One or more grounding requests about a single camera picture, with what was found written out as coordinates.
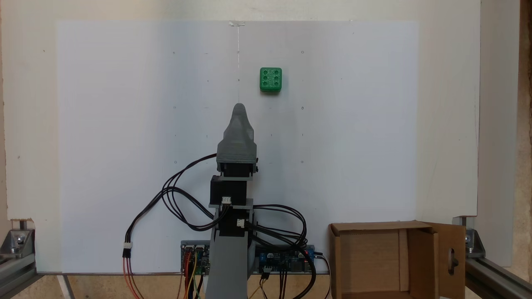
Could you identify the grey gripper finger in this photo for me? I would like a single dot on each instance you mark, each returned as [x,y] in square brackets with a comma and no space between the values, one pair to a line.
[240,118]

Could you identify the green die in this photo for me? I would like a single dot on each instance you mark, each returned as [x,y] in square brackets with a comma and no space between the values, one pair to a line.
[271,79]

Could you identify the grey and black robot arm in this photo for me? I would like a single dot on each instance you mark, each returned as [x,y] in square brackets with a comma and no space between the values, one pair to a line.
[226,257]

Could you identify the clear tape strip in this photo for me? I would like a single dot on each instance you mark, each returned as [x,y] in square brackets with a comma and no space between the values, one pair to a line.
[237,23]

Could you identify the white paper sheet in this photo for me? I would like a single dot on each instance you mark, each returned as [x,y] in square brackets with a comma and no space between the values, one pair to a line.
[124,124]

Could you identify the green circuit board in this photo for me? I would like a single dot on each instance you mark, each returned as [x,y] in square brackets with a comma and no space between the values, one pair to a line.
[199,265]

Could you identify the blue circuit board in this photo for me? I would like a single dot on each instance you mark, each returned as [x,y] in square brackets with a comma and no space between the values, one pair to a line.
[286,261]

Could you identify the open cardboard box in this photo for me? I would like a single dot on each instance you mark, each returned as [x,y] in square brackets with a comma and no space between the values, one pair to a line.
[374,261]

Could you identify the metal corner bracket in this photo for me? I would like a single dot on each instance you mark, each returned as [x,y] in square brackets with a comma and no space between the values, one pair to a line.
[16,241]
[471,241]

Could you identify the aluminium frame post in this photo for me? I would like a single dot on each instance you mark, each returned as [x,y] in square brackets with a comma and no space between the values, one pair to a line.
[16,270]
[494,278]

